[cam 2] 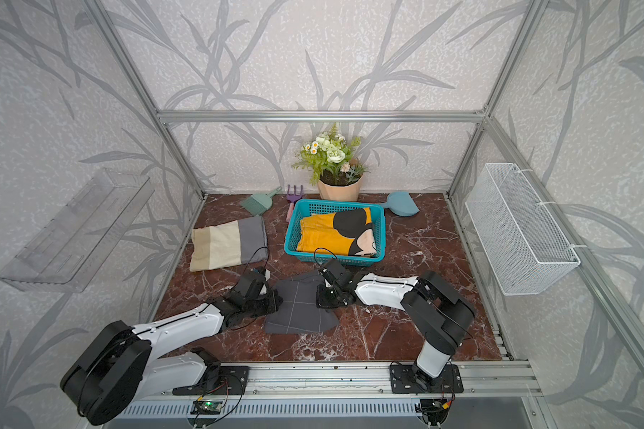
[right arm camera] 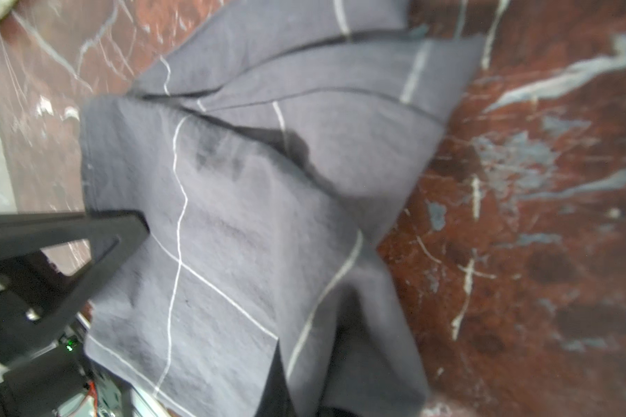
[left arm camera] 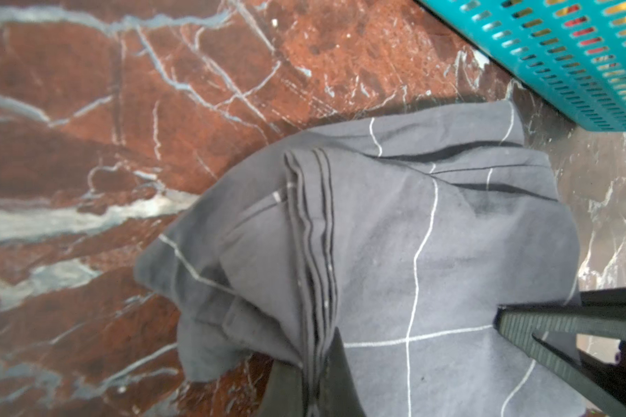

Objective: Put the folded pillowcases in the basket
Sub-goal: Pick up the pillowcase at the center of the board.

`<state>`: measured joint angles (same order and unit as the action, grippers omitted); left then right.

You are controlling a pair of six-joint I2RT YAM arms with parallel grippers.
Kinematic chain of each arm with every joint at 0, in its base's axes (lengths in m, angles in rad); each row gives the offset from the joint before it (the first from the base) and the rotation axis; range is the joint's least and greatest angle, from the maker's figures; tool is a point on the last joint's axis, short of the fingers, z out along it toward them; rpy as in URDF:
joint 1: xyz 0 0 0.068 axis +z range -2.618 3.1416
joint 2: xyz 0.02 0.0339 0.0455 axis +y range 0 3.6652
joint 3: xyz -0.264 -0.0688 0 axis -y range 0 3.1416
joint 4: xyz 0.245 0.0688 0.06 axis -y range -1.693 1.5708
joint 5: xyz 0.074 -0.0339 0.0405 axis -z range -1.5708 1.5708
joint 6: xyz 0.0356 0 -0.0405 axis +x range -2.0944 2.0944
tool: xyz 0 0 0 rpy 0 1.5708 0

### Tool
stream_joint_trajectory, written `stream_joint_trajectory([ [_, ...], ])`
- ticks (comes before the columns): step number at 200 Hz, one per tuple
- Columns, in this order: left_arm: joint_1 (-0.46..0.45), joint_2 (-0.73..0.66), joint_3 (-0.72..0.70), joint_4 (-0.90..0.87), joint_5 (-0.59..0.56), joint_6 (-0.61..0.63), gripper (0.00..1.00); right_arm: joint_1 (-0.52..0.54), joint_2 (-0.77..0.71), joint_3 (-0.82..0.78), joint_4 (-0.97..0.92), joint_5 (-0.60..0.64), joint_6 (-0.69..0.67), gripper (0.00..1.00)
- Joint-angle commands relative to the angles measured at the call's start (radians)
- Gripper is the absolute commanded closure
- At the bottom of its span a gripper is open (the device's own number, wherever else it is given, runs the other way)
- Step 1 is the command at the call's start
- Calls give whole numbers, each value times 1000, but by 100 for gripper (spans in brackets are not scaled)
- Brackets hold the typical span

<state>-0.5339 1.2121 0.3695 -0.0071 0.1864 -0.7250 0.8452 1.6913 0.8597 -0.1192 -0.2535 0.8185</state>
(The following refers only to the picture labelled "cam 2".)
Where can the controller board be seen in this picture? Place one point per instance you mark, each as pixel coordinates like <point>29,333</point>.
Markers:
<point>207,407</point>
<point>433,407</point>

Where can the orange cartoon pillowcase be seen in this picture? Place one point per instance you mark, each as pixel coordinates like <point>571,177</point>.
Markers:
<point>346,233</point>

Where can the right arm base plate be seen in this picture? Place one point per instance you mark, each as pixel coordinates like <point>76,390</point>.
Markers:
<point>411,379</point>

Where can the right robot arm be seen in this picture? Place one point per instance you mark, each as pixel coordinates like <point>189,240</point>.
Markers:
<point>439,312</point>

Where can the right controller board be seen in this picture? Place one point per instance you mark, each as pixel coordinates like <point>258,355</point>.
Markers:
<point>433,407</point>

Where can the aluminium cage frame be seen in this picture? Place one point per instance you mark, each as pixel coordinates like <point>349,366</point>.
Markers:
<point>625,322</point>

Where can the potted artificial flower plant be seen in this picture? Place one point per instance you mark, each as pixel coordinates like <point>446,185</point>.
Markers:
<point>335,169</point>

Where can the clear acrylic wall shelf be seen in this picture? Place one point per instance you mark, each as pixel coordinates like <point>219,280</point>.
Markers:
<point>67,253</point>

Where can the purple toy rake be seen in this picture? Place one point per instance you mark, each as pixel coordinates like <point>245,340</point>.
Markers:
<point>293,195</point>

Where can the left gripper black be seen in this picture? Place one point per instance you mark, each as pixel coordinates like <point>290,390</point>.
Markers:
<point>273,296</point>

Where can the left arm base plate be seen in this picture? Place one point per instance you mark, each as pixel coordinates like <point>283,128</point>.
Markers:
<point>218,380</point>

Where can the beige and grey pillowcase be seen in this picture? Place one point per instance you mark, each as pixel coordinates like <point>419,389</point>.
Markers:
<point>231,244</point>

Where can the white wire wall basket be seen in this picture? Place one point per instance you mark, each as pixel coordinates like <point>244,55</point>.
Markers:
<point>525,247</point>

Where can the blue toy scoop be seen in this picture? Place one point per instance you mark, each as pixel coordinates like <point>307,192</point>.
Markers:
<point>401,204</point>

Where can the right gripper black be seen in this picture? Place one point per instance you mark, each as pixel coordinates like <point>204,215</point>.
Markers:
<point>319,298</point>

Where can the aluminium front rail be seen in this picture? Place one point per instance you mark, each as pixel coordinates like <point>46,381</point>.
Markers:
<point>349,380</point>

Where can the dark grey checked pillowcase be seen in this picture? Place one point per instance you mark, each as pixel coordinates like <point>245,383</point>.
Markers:
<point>298,313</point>

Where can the green toy dustpan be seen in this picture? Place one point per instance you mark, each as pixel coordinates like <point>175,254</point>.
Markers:
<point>259,203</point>

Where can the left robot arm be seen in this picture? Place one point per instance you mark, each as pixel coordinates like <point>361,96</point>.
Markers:
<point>125,363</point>

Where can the left controller board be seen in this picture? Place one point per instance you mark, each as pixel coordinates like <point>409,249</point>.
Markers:
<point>207,407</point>

